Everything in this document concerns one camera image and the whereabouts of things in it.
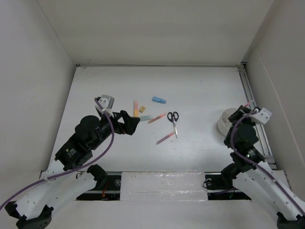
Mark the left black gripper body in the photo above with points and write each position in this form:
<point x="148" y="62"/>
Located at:
<point x="106" y="128"/>

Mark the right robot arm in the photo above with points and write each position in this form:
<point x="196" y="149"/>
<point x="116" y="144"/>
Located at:
<point x="251" y="174"/>

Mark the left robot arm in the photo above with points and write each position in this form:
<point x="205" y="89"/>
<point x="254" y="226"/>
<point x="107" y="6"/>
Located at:
<point x="71" y="173"/>

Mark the green highlighter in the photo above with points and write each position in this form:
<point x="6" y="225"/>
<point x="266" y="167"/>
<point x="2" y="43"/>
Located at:
<point x="146" y="118"/>

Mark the white round divided container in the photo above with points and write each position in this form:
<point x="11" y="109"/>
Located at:
<point x="223" y="124"/>

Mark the small yellow sharpener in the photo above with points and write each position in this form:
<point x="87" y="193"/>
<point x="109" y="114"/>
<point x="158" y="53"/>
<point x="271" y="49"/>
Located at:
<point x="142" y="109"/>

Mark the orange pink highlighter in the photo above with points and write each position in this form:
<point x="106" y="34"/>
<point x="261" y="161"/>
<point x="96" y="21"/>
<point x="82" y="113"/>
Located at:
<point x="135" y="108"/>

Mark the orange pen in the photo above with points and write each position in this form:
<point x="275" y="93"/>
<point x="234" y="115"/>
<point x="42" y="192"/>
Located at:
<point x="157" y="118"/>

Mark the blue capped marker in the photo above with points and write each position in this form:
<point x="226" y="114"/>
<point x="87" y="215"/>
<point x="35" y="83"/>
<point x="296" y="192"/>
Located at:
<point x="158" y="100"/>

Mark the purple pink pen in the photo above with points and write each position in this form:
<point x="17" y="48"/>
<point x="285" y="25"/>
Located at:
<point x="165" y="138"/>

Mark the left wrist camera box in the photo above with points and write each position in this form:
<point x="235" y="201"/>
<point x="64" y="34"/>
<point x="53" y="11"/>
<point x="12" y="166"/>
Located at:
<point x="104" y="104"/>

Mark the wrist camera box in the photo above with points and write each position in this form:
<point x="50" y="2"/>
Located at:
<point x="261" y="116"/>
<point x="104" y="104"/>

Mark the metal rail right side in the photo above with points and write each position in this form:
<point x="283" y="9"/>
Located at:
<point x="262" y="145"/>

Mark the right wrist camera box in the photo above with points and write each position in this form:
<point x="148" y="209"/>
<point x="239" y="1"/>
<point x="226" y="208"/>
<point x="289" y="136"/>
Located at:
<point x="261" y="116"/>

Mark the black handled scissors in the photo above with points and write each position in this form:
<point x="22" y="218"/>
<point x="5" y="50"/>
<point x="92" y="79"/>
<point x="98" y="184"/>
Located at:
<point x="173" y="118"/>

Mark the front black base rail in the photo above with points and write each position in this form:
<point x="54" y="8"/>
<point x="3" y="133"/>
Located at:
<point x="111" y="191"/>

